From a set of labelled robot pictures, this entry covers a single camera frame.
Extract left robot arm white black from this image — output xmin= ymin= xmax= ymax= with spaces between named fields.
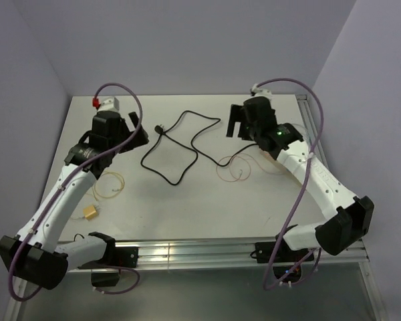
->
xmin=0 ymin=110 xmax=148 ymax=290

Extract yellow charger plug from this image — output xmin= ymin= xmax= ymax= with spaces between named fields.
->
xmin=83 ymin=205 xmax=99 ymax=221

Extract black power strip cord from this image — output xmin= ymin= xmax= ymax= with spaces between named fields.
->
xmin=140 ymin=110 xmax=258 ymax=187

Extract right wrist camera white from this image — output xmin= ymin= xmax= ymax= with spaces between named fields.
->
xmin=250 ymin=84 xmax=273 ymax=100

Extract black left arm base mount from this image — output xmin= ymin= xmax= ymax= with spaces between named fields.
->
xmin=86 ymin=247 xmax=140 ymax=294

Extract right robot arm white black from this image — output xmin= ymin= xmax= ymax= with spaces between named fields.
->
xmin=227 ymin=96 xmax=374 ymax=261

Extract aluminium side rail right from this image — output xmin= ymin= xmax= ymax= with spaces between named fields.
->
xmin=295 ymin=94 xmax=325 ymax=158

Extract aluminium frame rail front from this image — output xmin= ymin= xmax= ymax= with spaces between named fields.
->
xmin=70 ymin=237 xmax=368 ymax=272

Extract thin yellow cable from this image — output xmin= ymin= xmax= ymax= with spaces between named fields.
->
xmin=70 ymin=171 xmax=126 ymax=221

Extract beige power strip red sockets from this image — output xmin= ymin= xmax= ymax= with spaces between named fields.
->
xmin=259 ymin=149 xmax=283 ymax=169

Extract left wrist camera grey red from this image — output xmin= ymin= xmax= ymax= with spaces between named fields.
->
xmin=92 ymin=96 xmax=120 ymax=113

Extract thin pink charger cable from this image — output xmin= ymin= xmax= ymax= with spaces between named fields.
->
xmin=215 ymin=153 xmax=288 ymax=183

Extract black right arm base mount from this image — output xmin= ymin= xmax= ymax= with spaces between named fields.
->
xmin=250 ymin=241 xmax=309 ymax=283

